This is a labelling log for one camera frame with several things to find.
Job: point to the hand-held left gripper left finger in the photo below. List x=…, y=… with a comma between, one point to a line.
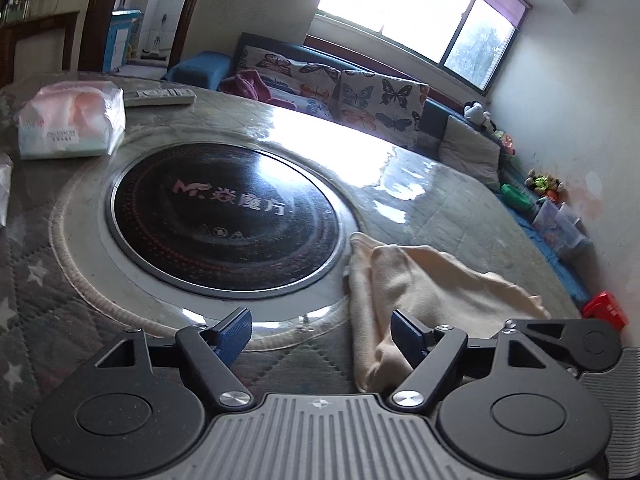
x=235, y=332

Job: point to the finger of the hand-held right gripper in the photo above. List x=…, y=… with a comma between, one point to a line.
x=545, y=345

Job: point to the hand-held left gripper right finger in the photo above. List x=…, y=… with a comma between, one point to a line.
x=407, y=337

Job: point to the cream cloth towel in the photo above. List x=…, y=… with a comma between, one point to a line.
x=425, y=280

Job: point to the red plastic stool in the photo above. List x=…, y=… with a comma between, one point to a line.
x=605, y=310

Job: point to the clear plastic storage box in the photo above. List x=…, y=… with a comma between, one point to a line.
x=547, y=232

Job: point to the black round induction cooker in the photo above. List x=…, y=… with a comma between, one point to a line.
x=225, y=215

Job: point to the small clear plastic box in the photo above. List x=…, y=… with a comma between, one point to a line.
x=569, y=212

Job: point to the green bowl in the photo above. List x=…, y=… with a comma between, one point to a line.
x=515, y=196

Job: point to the brown teddy bear plush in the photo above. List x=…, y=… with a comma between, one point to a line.
x=555, y=183

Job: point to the green yellow plush toy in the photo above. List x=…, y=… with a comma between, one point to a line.
x=539, y=182

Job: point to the grey pillow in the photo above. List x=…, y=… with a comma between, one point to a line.
x=467, y=152

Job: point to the pink green toy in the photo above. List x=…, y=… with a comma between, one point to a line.
x=506, y=142

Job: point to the large butterfly print pillow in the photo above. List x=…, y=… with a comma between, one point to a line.
x=380, y=105

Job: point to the panda plush toy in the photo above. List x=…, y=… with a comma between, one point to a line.
x=475, y=112

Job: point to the butterfly print cloth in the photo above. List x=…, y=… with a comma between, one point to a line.
x=300, y=105

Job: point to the white remote control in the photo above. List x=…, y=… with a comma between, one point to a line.
x=160, y=96

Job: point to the pink cloth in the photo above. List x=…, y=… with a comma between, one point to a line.
x=247, y=85

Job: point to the blue corner sofa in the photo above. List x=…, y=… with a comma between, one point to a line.
x=200, y=67

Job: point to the flat butterfly print pillow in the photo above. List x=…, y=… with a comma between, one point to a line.
x=280, y=67

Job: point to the pink white tissue pack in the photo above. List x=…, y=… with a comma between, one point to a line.
x=70, y=120

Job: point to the white plastic bag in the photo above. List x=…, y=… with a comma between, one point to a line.
x=4, y=185

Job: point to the blue cabinet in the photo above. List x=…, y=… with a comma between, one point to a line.
x=120, y=40

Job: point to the window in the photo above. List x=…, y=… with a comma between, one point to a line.
x=415, y=5

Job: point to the dark wooden cabinet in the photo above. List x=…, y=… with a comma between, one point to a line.
x=35, y=45

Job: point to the dark wooden door frame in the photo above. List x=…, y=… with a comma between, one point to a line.
x=95, y=10

